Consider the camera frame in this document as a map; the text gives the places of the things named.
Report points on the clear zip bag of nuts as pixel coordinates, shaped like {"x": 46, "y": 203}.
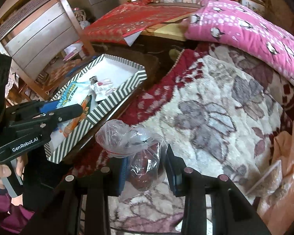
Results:
{"x": 269, "y": 182}

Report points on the floral plush blanket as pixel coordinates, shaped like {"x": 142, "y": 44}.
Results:
{"x": 220, "y": 109}

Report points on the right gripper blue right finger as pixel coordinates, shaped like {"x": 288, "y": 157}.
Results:
{"x": 175, "y": 166}

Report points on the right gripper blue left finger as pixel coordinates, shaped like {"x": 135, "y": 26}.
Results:
{"x": 117, "y": 175}

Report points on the maroon sleeve forearm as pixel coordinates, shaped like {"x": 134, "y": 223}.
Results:
{"x": 12, "y": 218}

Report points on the peach satin blanket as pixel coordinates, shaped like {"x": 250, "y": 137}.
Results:
{"x": 277, "y": 210}

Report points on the pink penguin quilt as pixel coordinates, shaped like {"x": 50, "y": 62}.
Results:
{"x": 230, "y": 23}

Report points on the wooden chair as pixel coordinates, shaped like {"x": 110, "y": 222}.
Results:
{"x": 35, "y": 34}

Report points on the orange cracker packet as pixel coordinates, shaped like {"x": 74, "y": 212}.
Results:
{"x": 67, "y": 127}

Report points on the checkered brown cloth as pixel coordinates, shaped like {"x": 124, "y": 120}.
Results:
{"x": 62, "y": 70}

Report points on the blue clear snack bag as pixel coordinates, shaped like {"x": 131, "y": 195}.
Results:
{"x": 75, "y": 93}

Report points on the small white red snack packet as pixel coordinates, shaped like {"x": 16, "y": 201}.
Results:
{"x": 102, "y": 89}

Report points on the clear bag of red dates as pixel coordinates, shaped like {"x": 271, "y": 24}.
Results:
{"x": 143, "y": 150}

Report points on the green striped white tray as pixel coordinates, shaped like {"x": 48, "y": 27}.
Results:
{"x": 125, "y": 75}

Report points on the red patterned tablecloth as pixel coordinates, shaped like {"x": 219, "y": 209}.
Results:
{"x": 130, "y": 18}

